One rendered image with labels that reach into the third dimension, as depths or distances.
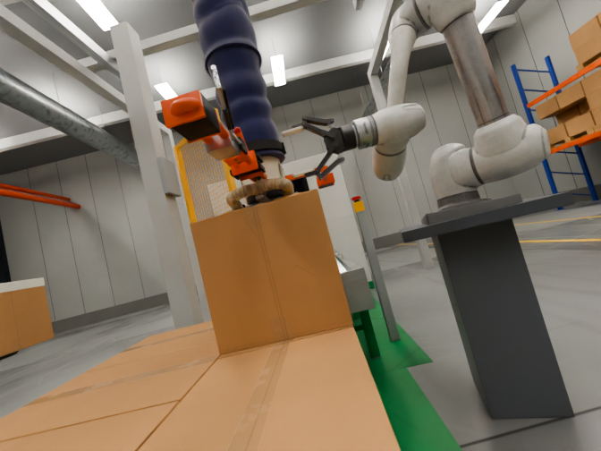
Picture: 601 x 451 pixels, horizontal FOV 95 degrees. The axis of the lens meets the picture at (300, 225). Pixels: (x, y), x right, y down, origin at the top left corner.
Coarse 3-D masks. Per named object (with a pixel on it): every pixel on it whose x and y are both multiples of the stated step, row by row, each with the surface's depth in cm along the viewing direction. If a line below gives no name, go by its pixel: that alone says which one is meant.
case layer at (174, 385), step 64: (64, 384) 93; (128, 384) 76; (192, 384) 65; (256, 384) 56; (320, 384) 50; (0, 448) 57; (64, 448) 50; (128, 448) 45; (192, 448) 41; (256, 448) 37; (320, 448) 34; (384, 448) 32
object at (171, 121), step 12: (180, 96) 49; (192, 96) 49; (168, 108) 49; (204, 108) 49; (168, 120) 49; (180, 120) 49; (192, 120) 49; (204, 120) 50; (216, 120) 55; (180, 132) 52; (192, 132) 53; (204, 132) 54; (216, 132) 55
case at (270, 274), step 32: (192, 224) 83; (224, 224) 82; (256, 224) 81; (288, 224) 80; (320, 224) 80; (224, 256) 82; (256, 256) 81; (288, 256) 80; (320, 256) 79; (224, 288) 81; (256, 288) 80; (288, 288) 80; (320, 288) 79; (224, 320) 81; (256, 320) 80; (288, 320) 79; (320, 320) 78; (224, 352) 80
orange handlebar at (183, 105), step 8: (176, 104) 47; (184, 104) 47; (192, 104) 47; (176, 112) 48; (184, 112) 48; (224, 128) 60; (224, 136) 61; (224, 160) 74; (232, 160) 75; (240, 160) 77; (248, 160) 78; (264, 176) 101; (288, 176) 115; (304, 176) 116
